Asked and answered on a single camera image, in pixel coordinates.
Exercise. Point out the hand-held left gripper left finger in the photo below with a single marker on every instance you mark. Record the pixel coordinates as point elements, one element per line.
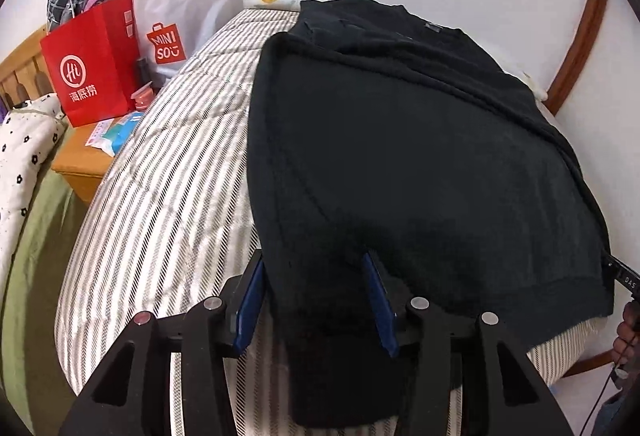
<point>247,311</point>

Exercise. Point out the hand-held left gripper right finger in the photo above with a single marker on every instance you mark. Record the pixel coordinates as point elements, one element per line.
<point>382,311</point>

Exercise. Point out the black sweatshirt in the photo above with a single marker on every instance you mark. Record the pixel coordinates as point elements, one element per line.
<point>400,165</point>

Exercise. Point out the person's right hand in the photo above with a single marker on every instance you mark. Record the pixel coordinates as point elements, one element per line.
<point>629,336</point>

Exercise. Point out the brown wooden baseboard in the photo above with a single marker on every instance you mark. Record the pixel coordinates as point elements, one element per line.
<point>585,366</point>

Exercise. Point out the person's legs in jeans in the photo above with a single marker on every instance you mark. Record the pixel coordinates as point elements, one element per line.
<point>617,416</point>

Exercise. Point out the striped bed blanket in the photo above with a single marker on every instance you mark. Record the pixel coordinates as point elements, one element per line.
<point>175,191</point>

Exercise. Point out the green bed sheet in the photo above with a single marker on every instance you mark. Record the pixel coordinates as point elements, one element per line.
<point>35,291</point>

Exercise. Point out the wooden nightstand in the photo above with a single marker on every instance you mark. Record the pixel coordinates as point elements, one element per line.
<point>80,170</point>

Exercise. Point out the blue and white packets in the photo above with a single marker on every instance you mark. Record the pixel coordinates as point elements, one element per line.
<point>112,133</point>

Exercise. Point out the pink lidded container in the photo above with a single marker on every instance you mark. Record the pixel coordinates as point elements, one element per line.
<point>142,96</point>

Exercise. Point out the white floral pillow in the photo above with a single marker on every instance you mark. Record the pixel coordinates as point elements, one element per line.
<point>25,150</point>

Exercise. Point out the red paper bag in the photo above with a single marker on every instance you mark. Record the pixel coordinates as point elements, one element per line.
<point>95,65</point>

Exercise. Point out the white Miniso plastic bag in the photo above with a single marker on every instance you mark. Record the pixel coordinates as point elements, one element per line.
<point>185,0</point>

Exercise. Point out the wooden headboard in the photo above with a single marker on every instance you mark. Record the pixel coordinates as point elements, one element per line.
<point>25,70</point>

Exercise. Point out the brown wooden door frame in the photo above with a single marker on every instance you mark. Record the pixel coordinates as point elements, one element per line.
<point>582,35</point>

